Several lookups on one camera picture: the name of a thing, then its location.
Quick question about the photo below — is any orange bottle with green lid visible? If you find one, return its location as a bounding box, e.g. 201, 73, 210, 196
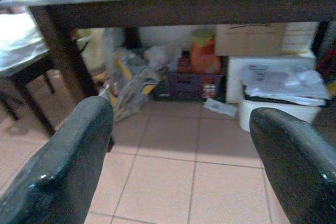
189, 27, 222, 74

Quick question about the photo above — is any purple plastic crate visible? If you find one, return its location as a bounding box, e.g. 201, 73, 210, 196
154, 70, 224, 101

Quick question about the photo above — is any white plastic bucket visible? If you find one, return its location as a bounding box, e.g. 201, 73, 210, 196
238, 99, 322, 133

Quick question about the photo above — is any brown cardboard box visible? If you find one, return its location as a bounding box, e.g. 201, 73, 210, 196
215, 23, 287, 57

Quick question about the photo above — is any clear plastic bag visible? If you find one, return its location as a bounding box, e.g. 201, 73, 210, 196
240, 62, 330, 107

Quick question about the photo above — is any colourful printed plastic bag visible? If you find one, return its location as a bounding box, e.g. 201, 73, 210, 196
101, 48, 161, 124

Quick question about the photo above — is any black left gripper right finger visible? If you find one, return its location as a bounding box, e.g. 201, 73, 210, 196
249, 107, 336, 224

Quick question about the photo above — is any dark wooden table grey top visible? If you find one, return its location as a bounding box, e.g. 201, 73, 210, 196
0, 0, 336, 137

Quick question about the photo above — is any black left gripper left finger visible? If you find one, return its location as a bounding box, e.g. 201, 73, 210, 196
0, 95, 114, 224

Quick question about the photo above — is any white crumpled plastic bag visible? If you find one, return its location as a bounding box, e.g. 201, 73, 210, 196
143, 45, 182, 70

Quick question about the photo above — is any dark chair with white cushion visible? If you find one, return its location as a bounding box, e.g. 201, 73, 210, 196
0, 13, 57, 122

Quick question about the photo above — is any white foam box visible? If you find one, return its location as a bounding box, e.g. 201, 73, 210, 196
226, 55, 317, 104

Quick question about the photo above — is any white paper sheet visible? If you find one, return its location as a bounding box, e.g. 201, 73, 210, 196
202, 98, 238, 118

